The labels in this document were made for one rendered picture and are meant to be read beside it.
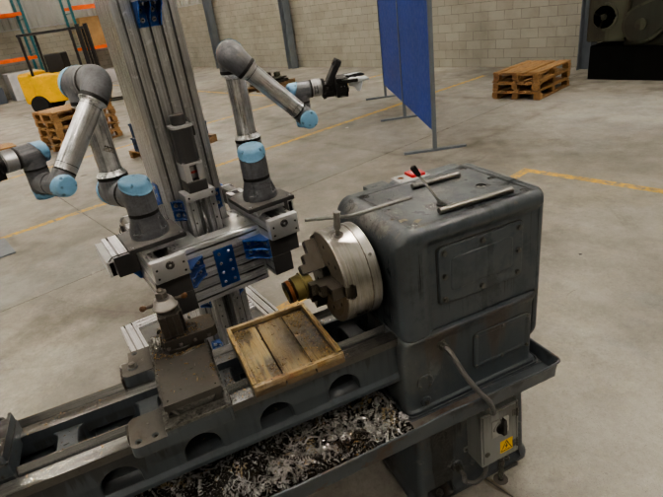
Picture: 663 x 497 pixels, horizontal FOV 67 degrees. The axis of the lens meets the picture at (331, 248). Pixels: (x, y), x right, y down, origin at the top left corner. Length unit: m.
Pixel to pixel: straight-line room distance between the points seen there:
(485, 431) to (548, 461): 0.50
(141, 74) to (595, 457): 2.45
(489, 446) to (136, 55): 2.02
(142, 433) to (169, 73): 1.35
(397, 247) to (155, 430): 0.86
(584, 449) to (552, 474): 0.22
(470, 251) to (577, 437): 1.26
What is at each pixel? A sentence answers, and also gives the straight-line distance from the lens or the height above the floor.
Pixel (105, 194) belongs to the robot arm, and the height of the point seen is 1.33.
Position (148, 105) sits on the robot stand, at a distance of 2.18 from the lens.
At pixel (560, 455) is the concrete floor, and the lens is 2.57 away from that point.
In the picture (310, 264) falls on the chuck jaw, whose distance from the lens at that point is 1.64.
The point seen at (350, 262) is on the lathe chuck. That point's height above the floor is 1.18.
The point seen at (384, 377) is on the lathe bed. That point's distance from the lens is 1.80.
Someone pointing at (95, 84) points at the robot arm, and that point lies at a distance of 1.96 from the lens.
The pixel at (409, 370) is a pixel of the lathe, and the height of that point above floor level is 0.75.
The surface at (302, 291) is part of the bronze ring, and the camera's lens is 1.61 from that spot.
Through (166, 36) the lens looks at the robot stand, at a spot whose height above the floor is 1.85.
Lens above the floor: 1.90
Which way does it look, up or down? 26 degrees down
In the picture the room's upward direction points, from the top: 8 degrees counter-clockwise
